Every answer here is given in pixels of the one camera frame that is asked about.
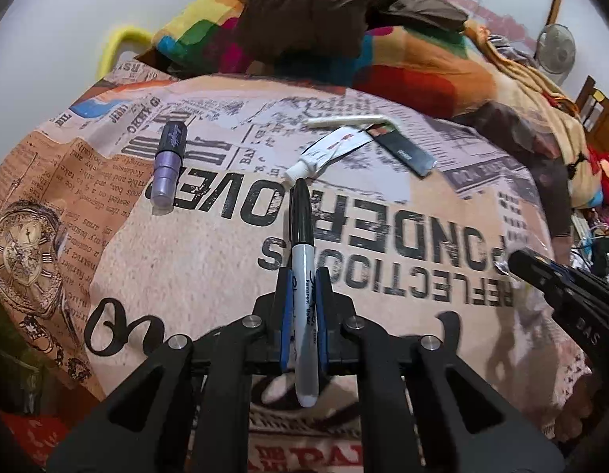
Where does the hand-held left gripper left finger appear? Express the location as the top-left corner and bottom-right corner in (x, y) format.
(45, 266), (295, 473)

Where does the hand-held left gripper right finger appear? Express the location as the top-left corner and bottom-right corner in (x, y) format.
(314, 266), (566, 473)

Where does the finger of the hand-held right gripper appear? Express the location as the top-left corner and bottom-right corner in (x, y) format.
(508, 250), (581, 306)
(551, 262), (609, 301)

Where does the black and grey marker pen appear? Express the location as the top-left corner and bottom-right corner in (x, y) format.
(289, 179), (319, 407)

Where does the small white toothpaste tube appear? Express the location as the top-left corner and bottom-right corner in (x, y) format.
(285, 127), (374, 183)

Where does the black rectangular card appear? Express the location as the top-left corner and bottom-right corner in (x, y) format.
(374, 125), (437, 178)

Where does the purple lipstick tube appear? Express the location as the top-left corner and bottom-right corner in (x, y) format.
(151, 121), (188, 215)

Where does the white plastic stick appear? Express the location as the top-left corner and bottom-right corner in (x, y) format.
(307, 113), (399, 134)

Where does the red plush toy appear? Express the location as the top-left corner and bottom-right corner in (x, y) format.
(588, 145), (609, 208)

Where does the newspaper print blanket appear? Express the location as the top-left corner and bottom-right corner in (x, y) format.
(0, 61), (596, 473)

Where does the wooden bed headboard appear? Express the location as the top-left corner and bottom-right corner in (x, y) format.
(575, 75), (609, 149)

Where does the yellow cartoon blanket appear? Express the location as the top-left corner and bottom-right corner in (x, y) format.
(462, 20), (606, 208)

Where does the standing electric fan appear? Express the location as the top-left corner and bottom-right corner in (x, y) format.
(536, 24), (576, 76)

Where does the colourful patchwork quilt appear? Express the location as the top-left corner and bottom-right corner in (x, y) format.
(151, 0), (503, 119)

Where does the red paper packet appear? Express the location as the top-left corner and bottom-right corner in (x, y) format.
(0, 411), (59, 464)

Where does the brown padded jacket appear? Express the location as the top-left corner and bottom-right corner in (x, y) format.
(234, 0), (469, 60)

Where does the yellow foam tube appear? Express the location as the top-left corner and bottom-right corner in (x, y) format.
(101, 27), (152, 80)

